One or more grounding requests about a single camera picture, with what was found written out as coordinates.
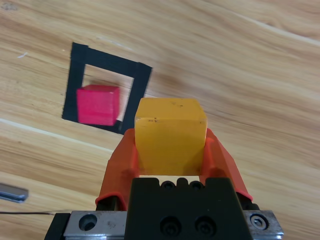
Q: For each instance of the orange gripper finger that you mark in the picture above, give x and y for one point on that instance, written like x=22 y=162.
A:
x=220 y=162
x=117 y=170

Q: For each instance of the yellow cube block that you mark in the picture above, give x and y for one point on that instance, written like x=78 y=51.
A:
x=170 y=140

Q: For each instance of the red cube block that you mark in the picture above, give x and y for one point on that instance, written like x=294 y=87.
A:
x=96 y=107

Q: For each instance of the grey aluminium bar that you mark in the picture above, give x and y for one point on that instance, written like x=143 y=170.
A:
x=12 y=192

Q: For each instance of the black tape square outline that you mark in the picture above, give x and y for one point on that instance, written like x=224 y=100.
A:
x=77 y=65

